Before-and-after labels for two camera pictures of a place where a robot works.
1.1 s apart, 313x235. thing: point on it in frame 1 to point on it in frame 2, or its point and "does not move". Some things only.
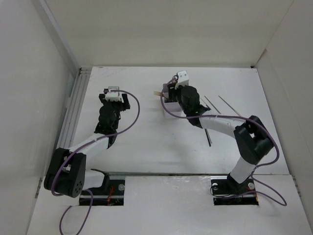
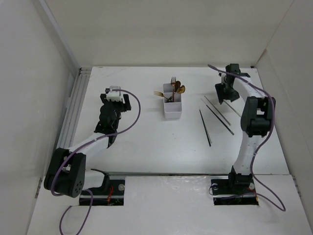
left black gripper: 123,105 does not move
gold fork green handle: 158,93 does not move
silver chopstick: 231,106 does not move
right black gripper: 172,92 to 219,88
